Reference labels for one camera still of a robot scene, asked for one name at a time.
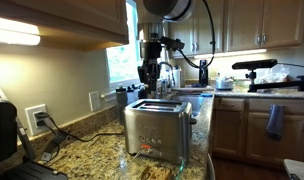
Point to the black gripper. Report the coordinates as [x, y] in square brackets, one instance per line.
[149, 71]

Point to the slice of toast bread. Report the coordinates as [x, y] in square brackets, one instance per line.
[156, 173]

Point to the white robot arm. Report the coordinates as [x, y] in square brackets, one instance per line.
[152, 14]

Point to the stainless steel two-slot toaster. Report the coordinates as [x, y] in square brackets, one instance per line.
[162, 125]

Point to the black toaster lever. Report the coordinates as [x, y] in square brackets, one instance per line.
[193, 121]

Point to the chrome kitchen faucet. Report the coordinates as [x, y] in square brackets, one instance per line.
[164, 80]

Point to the dark water bottle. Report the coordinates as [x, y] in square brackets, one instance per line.
[121, 96]

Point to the plastic bag on counter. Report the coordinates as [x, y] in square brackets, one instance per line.
[278, 73]

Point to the grey towel on cabinet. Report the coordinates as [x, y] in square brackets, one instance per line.
[274, 127]

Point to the under-cabinet light strip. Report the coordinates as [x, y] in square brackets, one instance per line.
[18, 33]

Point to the black panini grill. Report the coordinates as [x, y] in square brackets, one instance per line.
[11, 129]

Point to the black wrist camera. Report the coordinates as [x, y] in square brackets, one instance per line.
[172, 44]

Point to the white blank wall plate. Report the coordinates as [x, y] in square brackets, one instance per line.
[94, 99]

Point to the white wall outlet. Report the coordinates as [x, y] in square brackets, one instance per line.
[32, 120]

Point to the black camera on mount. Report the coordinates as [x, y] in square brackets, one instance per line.
[267, 63]

